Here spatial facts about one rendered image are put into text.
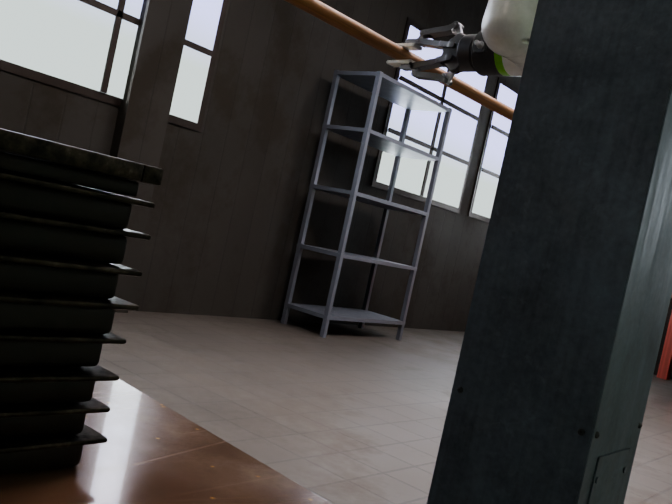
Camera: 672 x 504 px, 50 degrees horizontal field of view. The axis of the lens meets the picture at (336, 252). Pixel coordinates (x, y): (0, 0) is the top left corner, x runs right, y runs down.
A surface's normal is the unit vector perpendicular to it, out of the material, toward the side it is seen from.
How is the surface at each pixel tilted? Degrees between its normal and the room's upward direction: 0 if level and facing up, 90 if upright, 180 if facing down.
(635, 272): 90
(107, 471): 0
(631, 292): 90
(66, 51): 90
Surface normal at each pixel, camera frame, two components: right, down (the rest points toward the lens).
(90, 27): 0.75, 0.18
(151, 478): 0.21, -0.98
